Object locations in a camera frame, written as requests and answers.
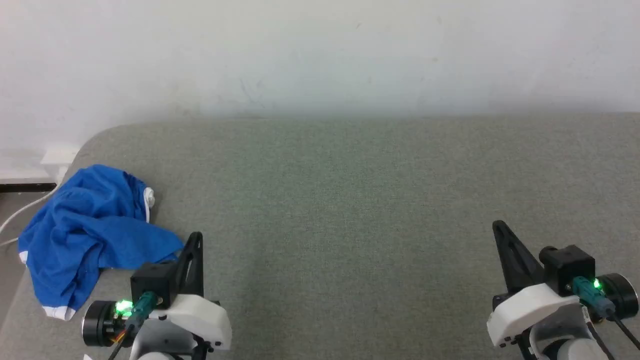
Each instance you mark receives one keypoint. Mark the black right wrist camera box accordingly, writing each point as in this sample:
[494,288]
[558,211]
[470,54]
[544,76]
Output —
[567,265]

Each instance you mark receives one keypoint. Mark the white wall socket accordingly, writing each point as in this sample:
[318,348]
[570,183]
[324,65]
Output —
[59,156]

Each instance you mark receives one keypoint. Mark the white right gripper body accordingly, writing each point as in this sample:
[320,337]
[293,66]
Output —
[525,307]

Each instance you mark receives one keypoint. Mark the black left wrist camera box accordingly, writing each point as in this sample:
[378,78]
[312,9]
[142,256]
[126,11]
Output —
[152,282]

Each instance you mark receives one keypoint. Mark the grey-green fabric sofa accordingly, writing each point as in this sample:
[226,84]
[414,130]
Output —
[350,210]

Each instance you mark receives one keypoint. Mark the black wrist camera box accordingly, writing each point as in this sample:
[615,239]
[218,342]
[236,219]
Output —
[152,282]
[567,265]

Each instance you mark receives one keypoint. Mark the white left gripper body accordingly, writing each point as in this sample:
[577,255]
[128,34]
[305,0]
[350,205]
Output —
[200,317]

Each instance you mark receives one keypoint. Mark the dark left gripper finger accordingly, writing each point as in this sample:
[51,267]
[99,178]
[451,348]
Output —
[192,265]

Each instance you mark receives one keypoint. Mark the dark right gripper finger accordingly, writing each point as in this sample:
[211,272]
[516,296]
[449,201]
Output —
[517,260]

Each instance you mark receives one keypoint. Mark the blue shorts with white trim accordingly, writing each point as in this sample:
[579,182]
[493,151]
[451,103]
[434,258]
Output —
[85,225]

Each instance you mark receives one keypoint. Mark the black baseboard strip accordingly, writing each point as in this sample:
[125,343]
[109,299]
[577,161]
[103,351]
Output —
[27,188]

